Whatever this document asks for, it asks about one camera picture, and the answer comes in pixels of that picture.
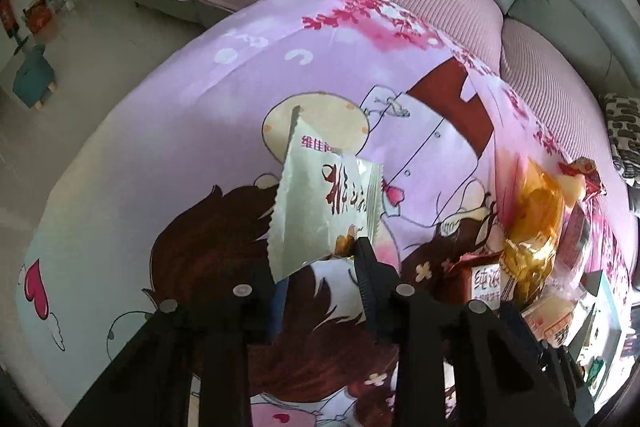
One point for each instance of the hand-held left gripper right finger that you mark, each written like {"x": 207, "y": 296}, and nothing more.
{"x": 370, "y": 292}

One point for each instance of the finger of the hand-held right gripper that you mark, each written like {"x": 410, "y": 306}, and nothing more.
{"x": 562, "y": 364}

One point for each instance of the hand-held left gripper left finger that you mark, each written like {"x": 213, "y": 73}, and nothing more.
{"x": 277, "y": 314}

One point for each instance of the green snack packet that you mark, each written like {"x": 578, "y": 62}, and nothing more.
{"x": 595, "y": 369}

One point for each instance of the teal shallow cardboard box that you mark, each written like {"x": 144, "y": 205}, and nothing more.
{"x": 607, "y": 307}

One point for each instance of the beige snack packet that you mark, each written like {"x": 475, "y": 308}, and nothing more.
{"x": 310, "y": 207}

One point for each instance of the orange bread packet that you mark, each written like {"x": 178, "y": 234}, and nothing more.
{"x": 535, "y": 227}

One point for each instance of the red and white snack packet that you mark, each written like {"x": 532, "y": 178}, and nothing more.
{"x": 480, "y": 283}

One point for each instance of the shiny red candy packet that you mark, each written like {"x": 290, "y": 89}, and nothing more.
{"x": 587, "y": 174}

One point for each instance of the pink printed blanket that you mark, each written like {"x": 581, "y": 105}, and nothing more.
{"x": 200, "y": 132}

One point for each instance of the black and white patterned pillow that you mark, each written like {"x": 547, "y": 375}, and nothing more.
{"x": 622, "y": 132}

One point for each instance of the teal stool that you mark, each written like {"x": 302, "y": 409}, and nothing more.
{"x": 32, "y": 74}

